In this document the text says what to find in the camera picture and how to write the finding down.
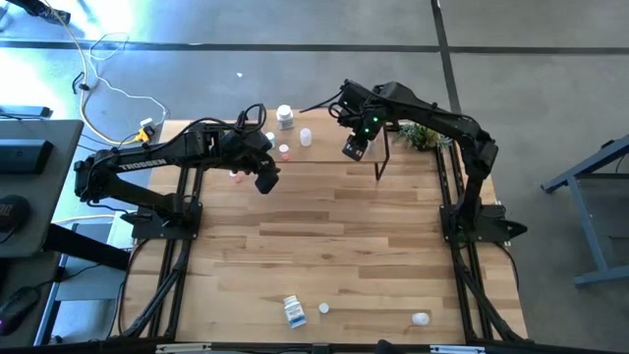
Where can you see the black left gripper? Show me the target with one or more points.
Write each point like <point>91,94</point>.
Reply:
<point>268,181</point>

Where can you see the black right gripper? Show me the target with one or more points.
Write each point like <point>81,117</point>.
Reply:
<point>355,147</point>

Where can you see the teal pill bottle white cap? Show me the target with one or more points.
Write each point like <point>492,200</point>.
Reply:
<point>324,308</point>
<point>271,139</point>

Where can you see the round white labelled medicine bottle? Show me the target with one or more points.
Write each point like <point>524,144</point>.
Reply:
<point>284,117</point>

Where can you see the square white labelled medicine bottle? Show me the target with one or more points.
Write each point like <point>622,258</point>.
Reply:
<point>295,311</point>

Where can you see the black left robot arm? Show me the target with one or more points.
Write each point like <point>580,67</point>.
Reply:
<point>142,164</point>

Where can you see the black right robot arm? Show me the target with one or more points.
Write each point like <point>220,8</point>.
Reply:
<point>442,120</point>

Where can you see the wooden shelf black metal legs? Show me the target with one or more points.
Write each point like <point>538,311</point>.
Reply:
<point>319,147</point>

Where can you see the green potted plant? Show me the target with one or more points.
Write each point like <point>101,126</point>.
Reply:
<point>422,136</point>

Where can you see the yellow plug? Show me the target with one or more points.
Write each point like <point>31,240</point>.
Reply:
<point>142,134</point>

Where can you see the white power adapter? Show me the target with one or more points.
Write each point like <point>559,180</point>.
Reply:
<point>147,122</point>

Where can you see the black angled bar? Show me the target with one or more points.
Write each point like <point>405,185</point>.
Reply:
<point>88,248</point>

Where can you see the grey desk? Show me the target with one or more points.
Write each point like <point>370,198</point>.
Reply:
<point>49,196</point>

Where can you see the black box device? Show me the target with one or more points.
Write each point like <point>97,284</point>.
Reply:
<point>24,155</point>

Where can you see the black flat device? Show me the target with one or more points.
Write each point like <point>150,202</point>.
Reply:
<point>24,112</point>

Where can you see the black portable speaker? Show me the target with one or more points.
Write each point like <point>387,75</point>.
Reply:
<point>12,212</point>

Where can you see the blue-grey metal table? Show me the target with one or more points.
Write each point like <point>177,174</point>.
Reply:
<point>602,276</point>

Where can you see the black computer mouse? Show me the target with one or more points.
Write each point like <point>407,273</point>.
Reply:
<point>17,310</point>

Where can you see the silver bracket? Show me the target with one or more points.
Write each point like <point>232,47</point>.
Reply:
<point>457,349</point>
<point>183,348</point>

